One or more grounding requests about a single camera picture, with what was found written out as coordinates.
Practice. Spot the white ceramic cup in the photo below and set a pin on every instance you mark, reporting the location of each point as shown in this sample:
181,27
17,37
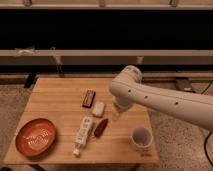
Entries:
141,137

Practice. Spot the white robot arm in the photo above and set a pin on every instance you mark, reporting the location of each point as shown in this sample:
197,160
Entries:
128,90

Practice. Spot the orange ceramic bowl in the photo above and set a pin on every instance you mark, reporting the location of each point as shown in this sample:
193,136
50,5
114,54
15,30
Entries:
35,137

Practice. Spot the dark red rectangular box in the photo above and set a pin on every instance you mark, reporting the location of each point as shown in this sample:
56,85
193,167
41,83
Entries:
88,99

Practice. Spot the white sponge block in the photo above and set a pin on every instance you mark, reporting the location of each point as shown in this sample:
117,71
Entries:
98,109

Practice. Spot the white remote controller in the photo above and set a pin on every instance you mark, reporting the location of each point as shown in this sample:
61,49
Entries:
82,135

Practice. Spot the brown oval object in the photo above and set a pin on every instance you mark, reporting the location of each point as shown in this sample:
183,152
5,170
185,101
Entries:
100,128

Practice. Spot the wooden table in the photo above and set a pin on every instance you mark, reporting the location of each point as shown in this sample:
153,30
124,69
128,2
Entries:
60,101

